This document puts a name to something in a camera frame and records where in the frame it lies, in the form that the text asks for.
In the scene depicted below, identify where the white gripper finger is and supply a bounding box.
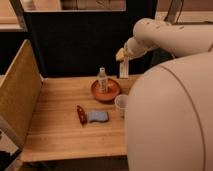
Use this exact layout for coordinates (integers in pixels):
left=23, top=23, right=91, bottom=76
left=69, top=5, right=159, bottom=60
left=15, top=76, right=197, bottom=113
left=119, top=57, right=129, bottom=79

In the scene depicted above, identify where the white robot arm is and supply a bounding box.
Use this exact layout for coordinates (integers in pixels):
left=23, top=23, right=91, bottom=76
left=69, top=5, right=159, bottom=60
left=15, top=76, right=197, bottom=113
left=116, top=18, right=213, bottom=171

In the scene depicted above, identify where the orange ceramic bowl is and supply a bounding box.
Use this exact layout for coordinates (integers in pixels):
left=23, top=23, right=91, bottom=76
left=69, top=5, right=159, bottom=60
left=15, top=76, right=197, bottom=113
left=91, top=78, right=121, bottom=102

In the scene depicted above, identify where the white ceramic cup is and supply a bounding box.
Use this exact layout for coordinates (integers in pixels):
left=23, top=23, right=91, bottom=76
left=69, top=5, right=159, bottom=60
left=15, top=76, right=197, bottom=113
left=114, top=94, right=128, bottom=117

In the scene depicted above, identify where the blue eraser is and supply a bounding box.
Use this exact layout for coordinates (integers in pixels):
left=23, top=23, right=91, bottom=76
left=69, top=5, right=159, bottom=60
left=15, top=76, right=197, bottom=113
left=88, top=111, right=109, bottom=122

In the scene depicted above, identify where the clear plastic bottle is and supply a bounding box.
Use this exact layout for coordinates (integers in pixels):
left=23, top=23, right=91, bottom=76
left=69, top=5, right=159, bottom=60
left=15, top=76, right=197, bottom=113
left=98, top=67, right=108, bottom=93

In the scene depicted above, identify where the black back panel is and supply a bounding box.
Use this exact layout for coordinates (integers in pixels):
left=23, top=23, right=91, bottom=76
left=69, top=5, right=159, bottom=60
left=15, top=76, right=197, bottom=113
left=25, top=0, right=157, bottom=77

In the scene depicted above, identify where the red pocket knife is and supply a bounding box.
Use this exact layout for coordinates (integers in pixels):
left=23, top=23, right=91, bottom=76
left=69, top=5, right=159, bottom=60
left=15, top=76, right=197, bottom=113
left=77, top=105, right=87, bottom=125

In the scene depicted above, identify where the wooden side panel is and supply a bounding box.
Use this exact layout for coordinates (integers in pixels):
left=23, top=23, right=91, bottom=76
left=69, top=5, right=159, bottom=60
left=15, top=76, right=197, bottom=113
left=0, top=39, right=42, bottom=149

